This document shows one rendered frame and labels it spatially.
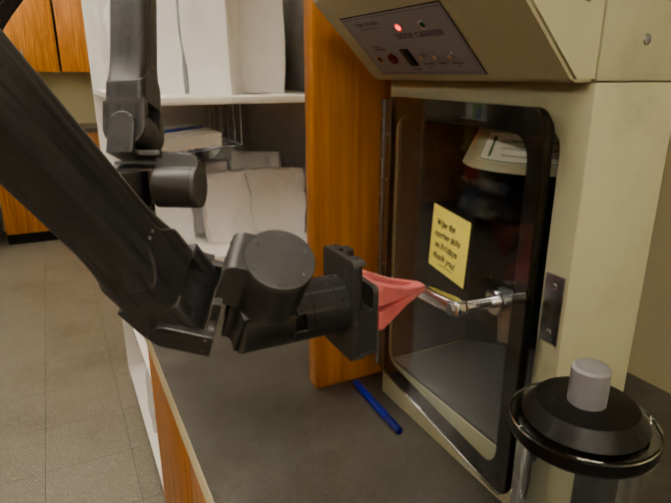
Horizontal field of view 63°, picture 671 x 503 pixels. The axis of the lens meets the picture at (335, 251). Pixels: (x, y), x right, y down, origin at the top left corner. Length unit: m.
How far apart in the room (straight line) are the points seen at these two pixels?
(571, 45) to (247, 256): 0.30
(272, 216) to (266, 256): 1.35
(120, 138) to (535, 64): 0.51
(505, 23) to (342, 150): 0.36
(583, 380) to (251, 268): 0.26
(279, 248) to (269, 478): 0.38
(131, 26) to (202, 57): 0.84
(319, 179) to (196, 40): 0.96
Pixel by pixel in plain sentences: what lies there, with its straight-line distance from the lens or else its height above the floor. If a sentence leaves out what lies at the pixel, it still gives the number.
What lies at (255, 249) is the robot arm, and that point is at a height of 1.29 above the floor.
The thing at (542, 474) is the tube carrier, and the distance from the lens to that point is 0.47.
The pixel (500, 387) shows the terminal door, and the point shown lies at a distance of 0.60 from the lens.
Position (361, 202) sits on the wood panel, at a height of 1.24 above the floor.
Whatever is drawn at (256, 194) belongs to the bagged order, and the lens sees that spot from 1.76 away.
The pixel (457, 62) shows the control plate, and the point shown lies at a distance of 0.59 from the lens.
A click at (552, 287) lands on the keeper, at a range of 0.57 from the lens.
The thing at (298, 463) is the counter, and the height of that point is 0.94.
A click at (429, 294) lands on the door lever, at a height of 1.20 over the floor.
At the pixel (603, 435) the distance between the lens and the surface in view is 0.45.
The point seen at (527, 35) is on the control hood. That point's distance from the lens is 0.50.
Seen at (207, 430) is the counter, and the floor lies 0.94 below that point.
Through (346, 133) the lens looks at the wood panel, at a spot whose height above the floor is 1.34.
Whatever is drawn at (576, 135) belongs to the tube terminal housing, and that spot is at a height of 1.37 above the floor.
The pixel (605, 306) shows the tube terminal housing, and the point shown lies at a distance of 0.61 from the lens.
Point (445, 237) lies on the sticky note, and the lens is 0.64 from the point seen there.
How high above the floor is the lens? 1.42
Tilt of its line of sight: 18 degrees down
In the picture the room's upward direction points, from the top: straight up
